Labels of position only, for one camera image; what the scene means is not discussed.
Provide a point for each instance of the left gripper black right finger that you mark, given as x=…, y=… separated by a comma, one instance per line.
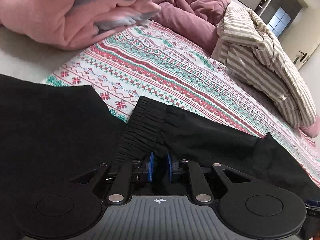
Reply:
x=246, y=205

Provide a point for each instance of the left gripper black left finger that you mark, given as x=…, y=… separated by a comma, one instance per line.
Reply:
x=65, y=210

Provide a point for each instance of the black pants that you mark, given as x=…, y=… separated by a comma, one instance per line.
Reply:
x=156, y=128

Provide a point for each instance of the black folded garment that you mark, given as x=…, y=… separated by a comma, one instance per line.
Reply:
x=49, y=134

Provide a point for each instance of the beige striped pillow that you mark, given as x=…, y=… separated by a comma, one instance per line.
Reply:
x=254, y=54

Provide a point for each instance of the patterned red green bedsheet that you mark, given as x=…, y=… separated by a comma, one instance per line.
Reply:
x=153, y=61

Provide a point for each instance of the pink grey blanket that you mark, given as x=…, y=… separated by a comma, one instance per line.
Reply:
x=74, y=24

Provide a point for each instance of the mauve pink duvet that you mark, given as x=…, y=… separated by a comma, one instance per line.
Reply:
x=195, y=20

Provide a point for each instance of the white door with handle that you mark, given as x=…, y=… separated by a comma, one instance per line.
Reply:
x=304, y=48

